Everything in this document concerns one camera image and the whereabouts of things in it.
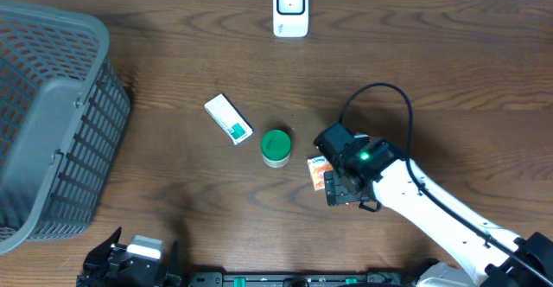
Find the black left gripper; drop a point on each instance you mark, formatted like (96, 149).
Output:
(171, 279)

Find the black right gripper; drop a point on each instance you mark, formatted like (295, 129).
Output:
(335, 188)

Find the orange juice carton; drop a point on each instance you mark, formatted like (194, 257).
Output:
(317, 167)

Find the green lidded jar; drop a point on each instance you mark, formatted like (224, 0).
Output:
(276, 148)

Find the white green medicine box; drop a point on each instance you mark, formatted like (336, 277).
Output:
(229, 119)

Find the red Top candy bar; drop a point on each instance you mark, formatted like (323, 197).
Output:
(363, 136)

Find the white barcode scanner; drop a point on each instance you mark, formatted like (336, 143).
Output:
(290, 18)

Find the grey plastic basket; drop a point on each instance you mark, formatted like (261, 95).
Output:
(64, 112)

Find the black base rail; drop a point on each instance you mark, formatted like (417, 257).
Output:
(299, 279)

